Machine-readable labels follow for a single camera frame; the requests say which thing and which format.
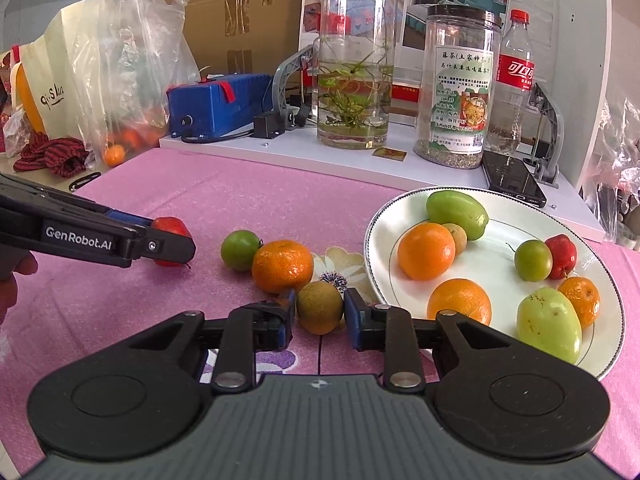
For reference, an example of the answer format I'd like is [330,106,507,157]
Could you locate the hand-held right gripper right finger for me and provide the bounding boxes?
[343,287,511,394]

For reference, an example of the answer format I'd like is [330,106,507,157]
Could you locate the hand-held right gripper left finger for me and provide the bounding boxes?
[127,287,299,394]

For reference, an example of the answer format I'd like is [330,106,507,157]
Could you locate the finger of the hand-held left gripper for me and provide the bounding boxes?
[125,227,197,269]
[106,209,157,234]

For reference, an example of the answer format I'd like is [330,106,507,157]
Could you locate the small red fruit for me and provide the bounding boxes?
[150,216,193,267]

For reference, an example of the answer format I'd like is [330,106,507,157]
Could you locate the brownish green jujube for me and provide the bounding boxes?
[296,280,346,336]

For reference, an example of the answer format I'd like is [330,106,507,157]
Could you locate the ridged mandarin orange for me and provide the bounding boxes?
[251,240,315,295]

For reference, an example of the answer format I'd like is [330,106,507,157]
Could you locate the small round green jujube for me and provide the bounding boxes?
[220,230,262,272]

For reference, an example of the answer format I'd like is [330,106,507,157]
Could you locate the large orange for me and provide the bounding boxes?
[397,222,457,281]

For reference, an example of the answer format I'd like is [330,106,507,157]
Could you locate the small brownish jujube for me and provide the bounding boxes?
[442,223,468,256]

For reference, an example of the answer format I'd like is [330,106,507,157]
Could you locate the light green oval jujube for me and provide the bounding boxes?
[425,190,489,241]

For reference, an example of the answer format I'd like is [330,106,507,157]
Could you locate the white plate with dark rim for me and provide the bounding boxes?
[363,186,626,382]

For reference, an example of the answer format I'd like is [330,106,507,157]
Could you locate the dark green round jujube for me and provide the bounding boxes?
[514,239,554,282]

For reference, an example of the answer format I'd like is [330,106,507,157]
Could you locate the large green oval jujube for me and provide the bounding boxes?
[516,287,583,365]

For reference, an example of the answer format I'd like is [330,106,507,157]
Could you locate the small orange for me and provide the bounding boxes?
[557,276,601,329]

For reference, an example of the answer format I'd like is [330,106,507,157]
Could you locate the person's left hand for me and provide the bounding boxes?
[0,255,40,328]

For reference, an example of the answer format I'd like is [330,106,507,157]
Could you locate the black clip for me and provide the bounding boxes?
[69,171,102,192]

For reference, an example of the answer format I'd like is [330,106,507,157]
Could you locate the pink floral tablecloth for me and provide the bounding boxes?
[0,147,640,476]

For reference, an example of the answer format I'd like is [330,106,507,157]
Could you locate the red and black knitted cloth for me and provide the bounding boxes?
[12,132,91,178]

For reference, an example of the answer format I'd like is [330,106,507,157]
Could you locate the blue plastic box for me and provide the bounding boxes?
[166,73,273,139]

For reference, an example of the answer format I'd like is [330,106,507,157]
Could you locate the white board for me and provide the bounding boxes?
[159,120,607,243]

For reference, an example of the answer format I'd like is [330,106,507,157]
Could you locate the clear plastic bag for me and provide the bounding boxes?
[80,0,201,168]

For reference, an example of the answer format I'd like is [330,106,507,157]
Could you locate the white tote bag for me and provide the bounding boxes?
[10,2,101,136]

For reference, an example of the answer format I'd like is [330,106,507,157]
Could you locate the black power adapter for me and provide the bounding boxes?
[251,112,286,139]

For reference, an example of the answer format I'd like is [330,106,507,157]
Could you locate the tall glass vase with plant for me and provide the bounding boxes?
[312,0,396,150]

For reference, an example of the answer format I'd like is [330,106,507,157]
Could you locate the grey metal lever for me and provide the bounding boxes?
[525,82,565,186]
[271,44,321,121]

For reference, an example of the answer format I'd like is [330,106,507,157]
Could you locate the black smartphone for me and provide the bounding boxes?
[481,151,548,208]

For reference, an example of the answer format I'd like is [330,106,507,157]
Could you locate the cardboard box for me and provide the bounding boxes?
[150,0,308,83]

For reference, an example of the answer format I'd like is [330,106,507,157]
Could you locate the labelled clear plastic jar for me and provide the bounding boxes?
[413,4,502,170]

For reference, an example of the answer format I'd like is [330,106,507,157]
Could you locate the red-capped clear bottle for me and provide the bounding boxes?
[327,12,353,36]

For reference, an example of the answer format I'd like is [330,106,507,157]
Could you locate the red-label cola bottle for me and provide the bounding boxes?
[484,9,536,156]

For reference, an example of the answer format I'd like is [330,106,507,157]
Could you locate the crumpled clear plastic bags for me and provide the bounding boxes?
[582,97,640,251]

